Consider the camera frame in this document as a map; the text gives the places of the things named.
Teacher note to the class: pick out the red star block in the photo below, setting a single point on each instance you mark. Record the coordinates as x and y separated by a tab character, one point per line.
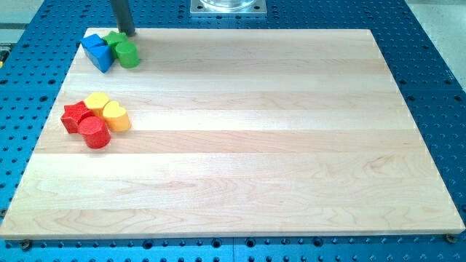
73	115

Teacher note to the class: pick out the blue perforated metal table plate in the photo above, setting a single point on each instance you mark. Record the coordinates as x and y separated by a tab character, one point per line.
422	42

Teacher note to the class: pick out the blue triangular block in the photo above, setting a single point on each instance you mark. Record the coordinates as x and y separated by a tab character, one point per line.
101	57

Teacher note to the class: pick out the green cylinder block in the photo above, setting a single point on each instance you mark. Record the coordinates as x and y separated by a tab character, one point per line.
127	54

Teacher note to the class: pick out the yellow heart block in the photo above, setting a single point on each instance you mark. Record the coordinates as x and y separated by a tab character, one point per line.
116	117

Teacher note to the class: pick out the light wooden board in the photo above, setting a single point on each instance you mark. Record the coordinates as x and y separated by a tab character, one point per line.
237	133

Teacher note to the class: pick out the blue cube block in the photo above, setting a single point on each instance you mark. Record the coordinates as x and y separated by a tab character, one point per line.
92	41

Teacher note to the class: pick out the yellow hexagon block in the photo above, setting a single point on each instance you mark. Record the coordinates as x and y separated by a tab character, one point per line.
96	102

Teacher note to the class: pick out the red cylinder block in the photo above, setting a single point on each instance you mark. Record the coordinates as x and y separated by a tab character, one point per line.
94	132

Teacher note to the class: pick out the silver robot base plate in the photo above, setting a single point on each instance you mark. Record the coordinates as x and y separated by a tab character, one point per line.
228	7

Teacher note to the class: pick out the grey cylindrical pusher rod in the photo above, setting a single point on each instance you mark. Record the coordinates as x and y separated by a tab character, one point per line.
123	16

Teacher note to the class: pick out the green star block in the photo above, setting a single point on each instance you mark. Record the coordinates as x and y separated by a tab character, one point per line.
112	39

